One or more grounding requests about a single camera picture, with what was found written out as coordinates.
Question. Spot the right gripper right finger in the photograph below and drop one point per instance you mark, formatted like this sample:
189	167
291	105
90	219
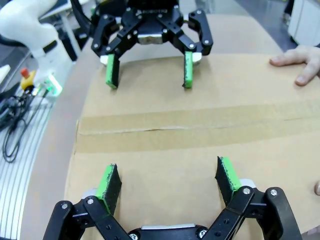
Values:
250	207

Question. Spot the person's right hand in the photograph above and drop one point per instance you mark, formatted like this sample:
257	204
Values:
307	56

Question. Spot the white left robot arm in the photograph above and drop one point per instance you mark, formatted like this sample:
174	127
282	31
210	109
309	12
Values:
25	32

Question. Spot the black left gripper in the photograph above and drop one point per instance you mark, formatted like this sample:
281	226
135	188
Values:
150	22

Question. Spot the brown cardboard box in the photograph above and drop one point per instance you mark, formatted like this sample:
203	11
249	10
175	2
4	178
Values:
175	112

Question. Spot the grey ribbed mounting platform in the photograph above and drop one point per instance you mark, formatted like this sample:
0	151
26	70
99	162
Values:
17	187

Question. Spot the white cabinet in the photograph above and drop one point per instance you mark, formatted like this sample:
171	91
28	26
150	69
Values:
306	22

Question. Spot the person's left hand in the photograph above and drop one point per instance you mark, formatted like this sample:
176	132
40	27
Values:
317	188

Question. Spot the yellow red emergency stop button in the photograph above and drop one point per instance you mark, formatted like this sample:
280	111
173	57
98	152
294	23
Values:
27	78

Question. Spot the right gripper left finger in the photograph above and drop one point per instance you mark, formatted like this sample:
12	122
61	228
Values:
105	200

